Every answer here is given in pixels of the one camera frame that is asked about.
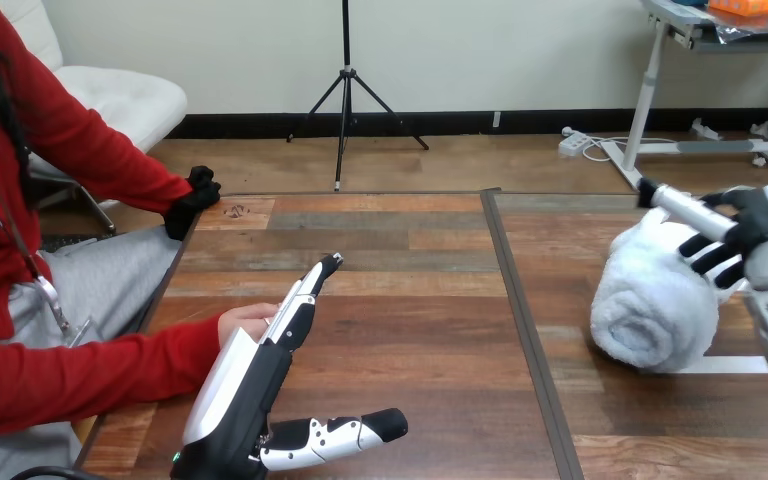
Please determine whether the person's hand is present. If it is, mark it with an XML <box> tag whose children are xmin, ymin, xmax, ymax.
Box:
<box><xmin>217</xmin><ymin>302</ymin><xmax>281</xmax><ymax>347</ymax></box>
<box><xmin>162</xmin><ymin>165</ymin><xmax>222</xmax><ymax>242</ymax></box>

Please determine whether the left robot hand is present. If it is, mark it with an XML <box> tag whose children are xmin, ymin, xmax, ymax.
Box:
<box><xmin>169</xmin><ymin>252</ymin><xmax>410</xmax><ymax>480</ymax></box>

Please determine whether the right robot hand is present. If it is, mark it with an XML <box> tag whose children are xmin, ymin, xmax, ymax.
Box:
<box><xmin>636</xmin><ymin>177</ymin><xmax>768</xmax><ymax>291</ymax></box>

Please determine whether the person's forearm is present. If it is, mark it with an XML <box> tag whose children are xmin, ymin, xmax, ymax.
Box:
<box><xmin>0</xmin><ymin>315</ymin><xmax>224</xmax><ymax>439</ymax></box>
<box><xmin>52</xmin><ymin>105</ymin><xmax>194</xmax><ymax>220</ymax></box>

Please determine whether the rolled white towel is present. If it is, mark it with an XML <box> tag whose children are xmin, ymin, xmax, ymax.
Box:
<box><xmin>589</xmin><ymin>207</ymin><xmax>751</xmax><ymax>374</ymax></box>

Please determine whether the person's body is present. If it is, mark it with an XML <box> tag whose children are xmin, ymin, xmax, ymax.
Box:
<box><xmin>0</xmin><ymin>0</ymin><xmax>184</xmax><ymax>480</ymax></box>

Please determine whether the white cushioned chair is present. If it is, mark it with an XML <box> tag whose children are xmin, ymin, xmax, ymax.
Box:
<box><xmin>0</xmin><ymin>0</ymin><xmax>189</xmax><ymax>234</ymax></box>

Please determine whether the white desk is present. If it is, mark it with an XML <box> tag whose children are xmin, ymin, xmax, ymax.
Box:
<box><xmin>598</xmin><ymin>0</ymin><xmax>768</xmax><ymax>193</ymax></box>

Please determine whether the black tripod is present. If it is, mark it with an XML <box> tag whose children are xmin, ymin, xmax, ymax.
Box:
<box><xmin>286</xmin><ymin>0</ymin><xmax>430</xmax><ymax>193</ymax></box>

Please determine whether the white power strip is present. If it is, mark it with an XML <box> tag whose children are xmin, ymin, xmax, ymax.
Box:
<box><xmin>557</xmin><ymin>126</ymin><xmax>591</xmax><ymax>159</ymax></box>

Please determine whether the orange thing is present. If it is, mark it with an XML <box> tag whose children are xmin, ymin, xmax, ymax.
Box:
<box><xmin>707</xmin><ymin>0</ymin><xmax>768</xmax><ymax>19</ymax></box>

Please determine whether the tangle of cables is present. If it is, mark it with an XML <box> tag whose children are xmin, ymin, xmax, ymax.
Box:
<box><xmin>581</xmin><ymin>134</ymin><xmax>661</xmax><ymax>164</ymax></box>

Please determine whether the black cable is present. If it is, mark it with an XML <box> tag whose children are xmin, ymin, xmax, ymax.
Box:
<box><xmin>8</xmin><ymin>466</ymin><xmax>111</xmax><ymax>480</ymax></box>

